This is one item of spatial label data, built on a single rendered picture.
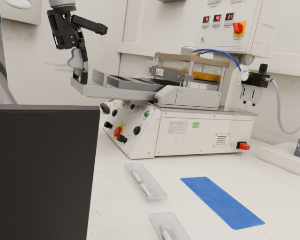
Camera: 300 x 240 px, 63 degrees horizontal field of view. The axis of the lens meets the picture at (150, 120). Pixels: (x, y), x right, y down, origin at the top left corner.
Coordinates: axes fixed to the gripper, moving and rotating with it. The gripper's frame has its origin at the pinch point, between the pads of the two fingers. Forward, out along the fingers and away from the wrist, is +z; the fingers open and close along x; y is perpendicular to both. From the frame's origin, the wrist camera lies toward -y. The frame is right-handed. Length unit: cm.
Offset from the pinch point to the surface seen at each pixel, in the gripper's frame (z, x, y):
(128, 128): 22.3, 5.9, -8.3
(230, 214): 32, 49, -15
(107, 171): 24.8, 23.3, 5.9
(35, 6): -34, -124, 1
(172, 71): 6.1, 5.6, -29.4
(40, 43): -9, -139, 4
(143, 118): 18.1, 11.4, -12.4
